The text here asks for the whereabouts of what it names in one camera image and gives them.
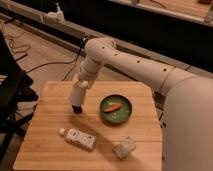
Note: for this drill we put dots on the white ceramic cup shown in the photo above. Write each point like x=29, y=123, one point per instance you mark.
x=77, y=95

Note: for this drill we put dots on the green bowl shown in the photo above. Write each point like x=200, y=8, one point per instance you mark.
x=118, y=116

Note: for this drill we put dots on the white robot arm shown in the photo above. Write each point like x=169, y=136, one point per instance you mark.
x=187, y=134

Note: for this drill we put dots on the orange carrot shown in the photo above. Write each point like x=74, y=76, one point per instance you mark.
x=113, y=107

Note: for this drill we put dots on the wooden rail beam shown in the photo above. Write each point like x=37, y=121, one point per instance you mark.
x=188, y=41

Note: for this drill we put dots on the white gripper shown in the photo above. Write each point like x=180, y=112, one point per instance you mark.
x=86, y=73

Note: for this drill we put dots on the white plastic bottle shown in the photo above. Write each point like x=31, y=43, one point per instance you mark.
x=75, y=136

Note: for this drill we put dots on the black chair frame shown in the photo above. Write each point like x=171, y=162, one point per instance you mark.
x=15, y=88

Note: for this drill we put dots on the black eraser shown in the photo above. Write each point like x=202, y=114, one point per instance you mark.
x=77, y=109

